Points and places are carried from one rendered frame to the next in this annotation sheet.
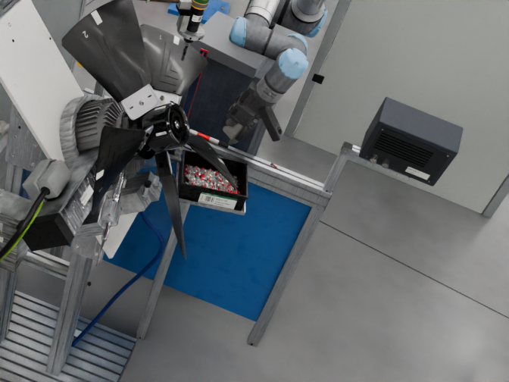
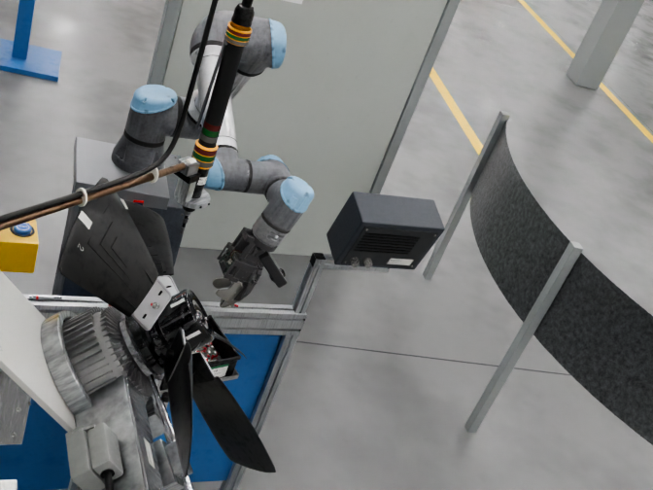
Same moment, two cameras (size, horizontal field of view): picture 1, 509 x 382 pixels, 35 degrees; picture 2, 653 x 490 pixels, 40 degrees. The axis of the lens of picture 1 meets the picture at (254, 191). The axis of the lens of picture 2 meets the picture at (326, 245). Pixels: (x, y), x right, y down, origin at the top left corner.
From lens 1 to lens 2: 90 cm
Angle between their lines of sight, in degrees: 26
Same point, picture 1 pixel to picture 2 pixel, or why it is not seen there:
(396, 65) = not seen: hidden behind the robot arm
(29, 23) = not seen: outside the picture
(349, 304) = (287, 411)
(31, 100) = (18, 358)
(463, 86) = (303, 135)
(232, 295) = (194, 464)
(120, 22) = (109, 214)
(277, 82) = (286, 222)
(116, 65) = (120, 271)
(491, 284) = (392, 329)
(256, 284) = not seen: hidden behind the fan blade
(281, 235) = (249, 377)
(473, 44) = (306, 88)
